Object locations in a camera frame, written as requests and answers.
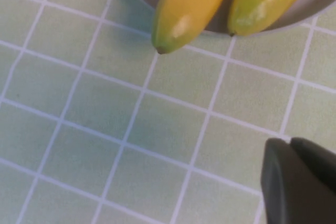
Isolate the grey-blue round plate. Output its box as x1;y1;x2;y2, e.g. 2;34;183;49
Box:
119;0;336;36

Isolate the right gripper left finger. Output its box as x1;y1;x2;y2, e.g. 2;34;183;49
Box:
259;137;336;224

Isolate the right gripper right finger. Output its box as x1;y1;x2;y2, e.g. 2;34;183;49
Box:
290;136;336;190

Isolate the green checked tablecloth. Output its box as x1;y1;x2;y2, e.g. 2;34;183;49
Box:
0;0;336;224

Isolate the long yellow banana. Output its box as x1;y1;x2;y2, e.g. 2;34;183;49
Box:
227;0;318;37

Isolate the yellow banana with green tip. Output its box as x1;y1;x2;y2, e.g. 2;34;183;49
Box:
151;0;237;55

